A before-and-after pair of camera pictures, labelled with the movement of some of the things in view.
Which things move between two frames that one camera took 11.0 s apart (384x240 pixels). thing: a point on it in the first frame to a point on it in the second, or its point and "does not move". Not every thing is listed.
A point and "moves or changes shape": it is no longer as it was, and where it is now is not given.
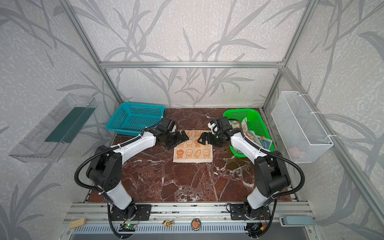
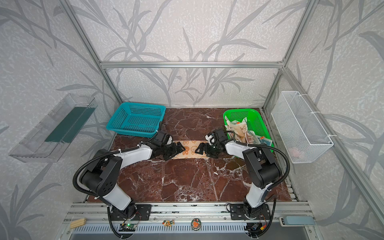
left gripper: x=172 y=139 to x=167 y=149
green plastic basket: x=255 y=121 does not move
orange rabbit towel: x=191 y=151 moves or changes shape
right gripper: x=212 y=138 to x=212 y=148
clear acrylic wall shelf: x=50 y=138 does not move
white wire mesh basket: x=305 y=138 does not move
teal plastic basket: x=132 y=118 does not move
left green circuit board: x=127 y=227 does not move
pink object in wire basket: x=294 y=151 does not move
